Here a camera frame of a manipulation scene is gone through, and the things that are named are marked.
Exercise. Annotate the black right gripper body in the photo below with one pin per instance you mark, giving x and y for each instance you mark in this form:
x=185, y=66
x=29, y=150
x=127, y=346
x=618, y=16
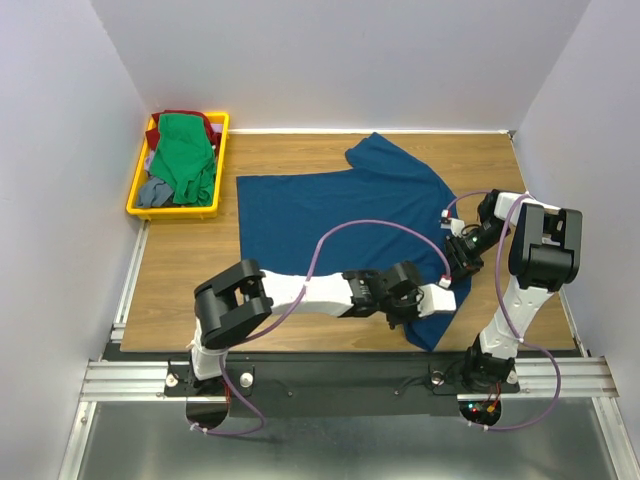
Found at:
x=466, y=251

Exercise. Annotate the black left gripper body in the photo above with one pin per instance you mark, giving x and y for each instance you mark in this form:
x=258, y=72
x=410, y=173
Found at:
x=401, y=311

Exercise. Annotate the blue t shirt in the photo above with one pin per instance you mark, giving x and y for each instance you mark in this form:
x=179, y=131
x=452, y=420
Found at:
x=385, y=209

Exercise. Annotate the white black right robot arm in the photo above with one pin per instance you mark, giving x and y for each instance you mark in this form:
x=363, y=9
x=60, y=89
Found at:
x=544, y=255

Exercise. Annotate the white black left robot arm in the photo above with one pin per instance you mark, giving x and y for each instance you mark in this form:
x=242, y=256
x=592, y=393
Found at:
x=230, y=306

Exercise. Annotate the green t shirt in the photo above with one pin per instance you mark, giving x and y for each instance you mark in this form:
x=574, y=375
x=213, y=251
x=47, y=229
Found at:
x=185, y=159

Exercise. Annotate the grey t shirt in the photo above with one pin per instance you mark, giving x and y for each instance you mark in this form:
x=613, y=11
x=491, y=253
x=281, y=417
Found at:
x=154, y=193

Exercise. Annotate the red t shirt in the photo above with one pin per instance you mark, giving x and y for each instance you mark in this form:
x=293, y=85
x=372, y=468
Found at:
x=153, y=135

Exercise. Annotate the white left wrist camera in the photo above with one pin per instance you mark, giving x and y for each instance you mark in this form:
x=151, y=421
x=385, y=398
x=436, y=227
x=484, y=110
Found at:
x=436, y=298

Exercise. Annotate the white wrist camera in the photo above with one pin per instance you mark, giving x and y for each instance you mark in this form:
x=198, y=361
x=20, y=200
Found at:
x=436, y=298
x=448, y=222

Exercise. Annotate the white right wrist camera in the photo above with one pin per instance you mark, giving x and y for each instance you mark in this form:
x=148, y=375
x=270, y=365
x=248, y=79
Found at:
x=448, y=222

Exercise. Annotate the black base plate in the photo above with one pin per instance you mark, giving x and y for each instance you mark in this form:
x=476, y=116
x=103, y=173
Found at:
x=291, y=385

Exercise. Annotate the aluminium frame rail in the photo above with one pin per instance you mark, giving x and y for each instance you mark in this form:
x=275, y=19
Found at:
x=113, y=381

